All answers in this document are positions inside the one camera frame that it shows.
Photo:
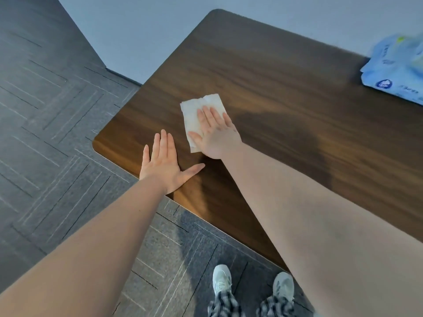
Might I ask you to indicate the person's left hand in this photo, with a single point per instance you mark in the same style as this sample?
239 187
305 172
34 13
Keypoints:
164 168

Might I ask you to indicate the person's right hand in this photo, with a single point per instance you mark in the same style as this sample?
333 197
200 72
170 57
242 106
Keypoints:
216 136

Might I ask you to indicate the person's right thumb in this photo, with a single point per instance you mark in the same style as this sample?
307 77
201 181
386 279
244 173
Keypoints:
195 137

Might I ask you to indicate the person's left little finger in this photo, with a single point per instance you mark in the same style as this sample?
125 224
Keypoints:
145 154

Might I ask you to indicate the person's left thumb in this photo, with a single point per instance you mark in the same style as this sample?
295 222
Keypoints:
193 170

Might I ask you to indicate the person's left middle finger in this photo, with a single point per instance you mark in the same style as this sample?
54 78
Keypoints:
163 145

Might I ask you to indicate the person's right middle finger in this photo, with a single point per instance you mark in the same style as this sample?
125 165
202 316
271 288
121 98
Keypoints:
209 117

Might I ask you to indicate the person's right little finger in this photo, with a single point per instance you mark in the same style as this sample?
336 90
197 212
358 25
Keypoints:
228 121

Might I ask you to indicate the white wet wipe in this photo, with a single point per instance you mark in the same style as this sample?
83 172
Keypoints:
195 118

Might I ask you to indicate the person's right forearm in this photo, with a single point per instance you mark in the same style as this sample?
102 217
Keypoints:
317 234

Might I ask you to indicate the person's left forearm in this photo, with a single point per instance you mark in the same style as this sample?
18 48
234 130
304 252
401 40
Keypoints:
82 254

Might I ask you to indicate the person's white left shoe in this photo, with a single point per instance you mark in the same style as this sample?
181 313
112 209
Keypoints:
221 279

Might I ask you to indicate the person's white shoe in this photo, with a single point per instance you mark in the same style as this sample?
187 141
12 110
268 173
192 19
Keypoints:
221 279
283 287

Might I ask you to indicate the person's plaid left trouser leg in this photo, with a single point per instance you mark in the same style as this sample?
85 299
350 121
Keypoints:
224 306

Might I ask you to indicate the person's plaid trouser leg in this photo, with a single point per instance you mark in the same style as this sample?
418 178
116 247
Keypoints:
224 306
274 307

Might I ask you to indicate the person's white right shoe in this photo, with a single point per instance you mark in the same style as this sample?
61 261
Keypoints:
283 287

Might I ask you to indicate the person's plaid right trouser leg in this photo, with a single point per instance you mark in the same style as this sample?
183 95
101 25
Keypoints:
274 307

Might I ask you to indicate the blue wet wipes pack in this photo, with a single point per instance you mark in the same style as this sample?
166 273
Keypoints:
396 70

